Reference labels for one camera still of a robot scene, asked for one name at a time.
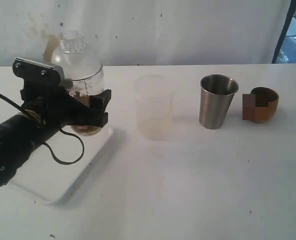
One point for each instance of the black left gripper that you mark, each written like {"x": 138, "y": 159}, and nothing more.
{"x": 43, "y": 95}

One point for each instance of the clear plastic shaker cup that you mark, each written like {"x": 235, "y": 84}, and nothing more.
{"x": 81, "y": 90}

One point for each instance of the clear dome strainer lid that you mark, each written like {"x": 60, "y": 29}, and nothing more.
{"x": 77, "y": 58}

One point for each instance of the stainless steel cup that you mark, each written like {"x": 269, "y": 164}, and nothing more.
{"x": 217, "y": 92}

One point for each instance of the small amber bowl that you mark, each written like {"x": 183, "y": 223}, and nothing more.
{"x": 259, "y": 106}

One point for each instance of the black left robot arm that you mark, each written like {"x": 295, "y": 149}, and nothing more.
{"x": 20, "y": 136}

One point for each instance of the white rectangular tray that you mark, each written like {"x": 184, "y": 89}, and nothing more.
{"x": 47, "y": 181}

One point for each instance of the frosted translucent plastic cup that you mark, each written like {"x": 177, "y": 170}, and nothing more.
{"x": 153, "y": 106}

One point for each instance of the black metal frame post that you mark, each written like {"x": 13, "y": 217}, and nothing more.
{"x": 288, "y": 19}

